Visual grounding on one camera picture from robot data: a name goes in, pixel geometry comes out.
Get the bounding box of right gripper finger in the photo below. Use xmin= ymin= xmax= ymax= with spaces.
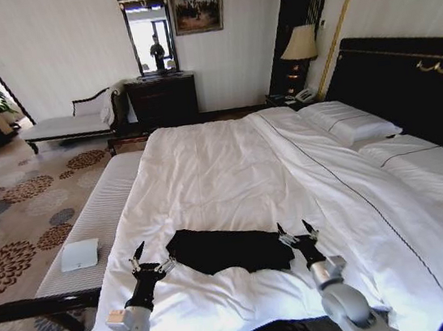
xmin=275 ymin=219 xmax=300 ymax=249
xmin=300 ymin=216 xmax=322 ymax=244

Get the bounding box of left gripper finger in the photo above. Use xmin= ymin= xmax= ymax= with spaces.
xmin=126 ymin=240 xmax=150 ymax=273
xmin=153 ymin=254 xmax=181 ymax=274

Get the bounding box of black garment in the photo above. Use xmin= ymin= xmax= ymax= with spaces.
xmin=164 ymin=214 xmax=297 ymax=286

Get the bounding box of white square box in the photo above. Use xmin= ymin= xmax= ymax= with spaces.
xmin=57 ymin=237 xmax=104 ymax=273

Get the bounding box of white duvet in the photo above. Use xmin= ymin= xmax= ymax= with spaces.
xmin=56 ymin=86 xmax=443 ymax=331

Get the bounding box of white pillow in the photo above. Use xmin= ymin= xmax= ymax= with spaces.
xmin=357 ymin=128 xmax=443 ymax=236
xmin=297 ymin=91 xmax=405 ymax=154

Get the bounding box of dark nightstand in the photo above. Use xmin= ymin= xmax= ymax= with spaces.
xmin=263 ymin=86 xmax=321 ymax=112

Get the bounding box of white telephone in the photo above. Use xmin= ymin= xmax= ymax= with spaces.
xmin=292 ymin=85 xmax=318 ymax=105

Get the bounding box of white chaise longue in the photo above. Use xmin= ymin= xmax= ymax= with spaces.
xmin=16 ymin=83 xmax=134 ymax=156

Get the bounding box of white throw cloth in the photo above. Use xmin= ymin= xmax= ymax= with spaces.
xmin=96 ymin=87 xmax=120 ymax=126

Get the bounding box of dark wooden dresser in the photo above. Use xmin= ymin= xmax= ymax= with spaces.
xmin=123 ymin=70 xmax=202 ymax=134

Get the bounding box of dark headboard with gold trim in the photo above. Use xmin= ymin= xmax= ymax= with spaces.
xmin=317 ymin=24 xmax=443 ymax=182

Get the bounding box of table lamp with cream shade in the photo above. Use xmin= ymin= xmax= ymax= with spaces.
xmin=276 ymin=23 xmax=324 ymax=85

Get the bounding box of dark framed mirror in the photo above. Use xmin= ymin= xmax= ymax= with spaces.
xmin=116 ymin=0 xmax=181 ymax=80

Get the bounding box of gold framed painting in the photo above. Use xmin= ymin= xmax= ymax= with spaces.
xmin=168 ymin=0 xmax=230 ymax=38

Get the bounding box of striped bench with dark frame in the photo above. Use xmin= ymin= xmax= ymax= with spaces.
xmin=0 ymin=148 xmax=173 ymax=331

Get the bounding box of gold wall trim strip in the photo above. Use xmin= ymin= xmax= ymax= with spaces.
xmin=305 ymin=0 xmax=384 ymax=101

